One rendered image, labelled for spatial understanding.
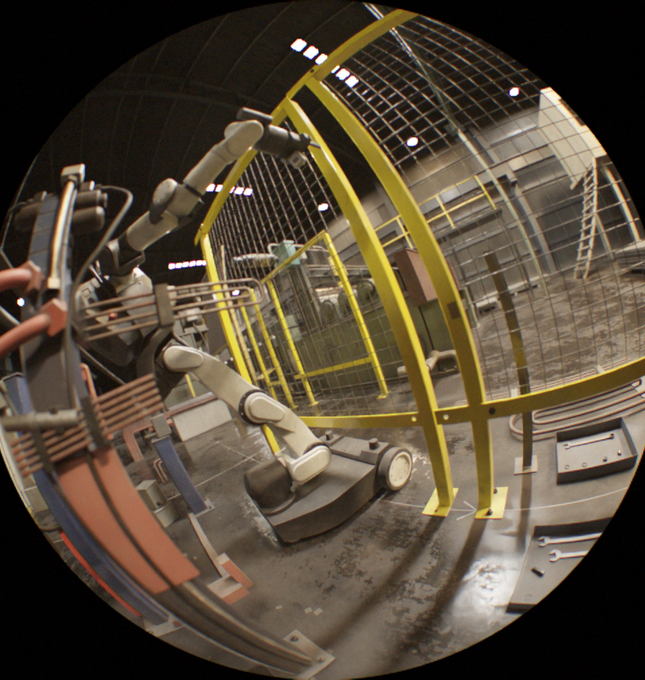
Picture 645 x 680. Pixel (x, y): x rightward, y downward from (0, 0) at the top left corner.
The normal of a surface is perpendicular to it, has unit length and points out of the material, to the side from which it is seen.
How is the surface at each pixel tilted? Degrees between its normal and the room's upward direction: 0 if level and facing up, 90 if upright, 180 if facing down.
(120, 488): 90
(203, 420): 90
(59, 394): 90
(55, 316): 112
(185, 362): 90
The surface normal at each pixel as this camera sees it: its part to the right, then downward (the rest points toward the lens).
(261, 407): 0.55, -0.22
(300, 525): 0.26, -0.11
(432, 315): -0.66, 0.24
